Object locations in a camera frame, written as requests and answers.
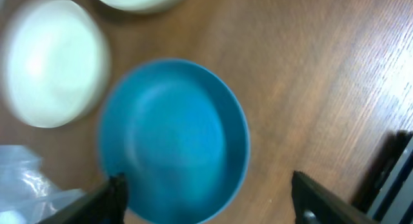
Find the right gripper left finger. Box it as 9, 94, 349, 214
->
39, 174, 128, 224

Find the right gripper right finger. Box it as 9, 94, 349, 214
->
291, 171, 377, 224

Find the blue large bowl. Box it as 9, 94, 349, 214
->
97, 58, 250, 223

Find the clear plastic storage bin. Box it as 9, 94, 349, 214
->
1, 145, 84, 223

